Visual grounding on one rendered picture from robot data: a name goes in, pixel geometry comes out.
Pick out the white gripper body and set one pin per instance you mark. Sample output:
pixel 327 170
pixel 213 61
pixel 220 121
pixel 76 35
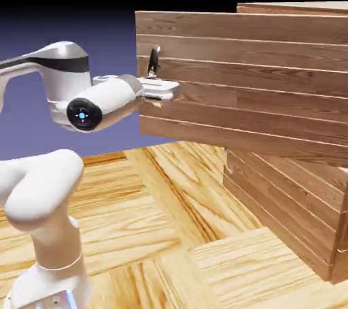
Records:
pixel 159 88

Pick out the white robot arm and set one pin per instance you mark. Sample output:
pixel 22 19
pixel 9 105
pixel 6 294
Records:
pixel 40 183

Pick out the large wooden cabinet door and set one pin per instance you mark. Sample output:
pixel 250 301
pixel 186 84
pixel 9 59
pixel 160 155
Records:
pixel 244 83

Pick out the small wooden cabinet door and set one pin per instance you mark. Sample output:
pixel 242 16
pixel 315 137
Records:
pixel 285 205

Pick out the wooden cabinet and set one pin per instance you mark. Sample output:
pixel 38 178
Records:
pixel 299 205

